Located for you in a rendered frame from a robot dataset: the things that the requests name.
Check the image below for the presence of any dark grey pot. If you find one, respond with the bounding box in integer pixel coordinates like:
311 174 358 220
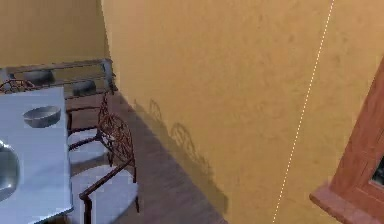
72 80 98 98
23 69 56 87

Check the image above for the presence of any pale blue table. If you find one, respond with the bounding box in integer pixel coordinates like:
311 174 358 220
0 86 75 224

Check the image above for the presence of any large silver metal bowl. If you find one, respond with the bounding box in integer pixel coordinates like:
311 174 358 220
0 139 21 203

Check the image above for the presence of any grey metal bowl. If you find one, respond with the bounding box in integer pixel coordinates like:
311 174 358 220
22 105 62 129

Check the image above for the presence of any brown wooden window frame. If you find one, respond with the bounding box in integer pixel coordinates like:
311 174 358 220
309 57 384 224

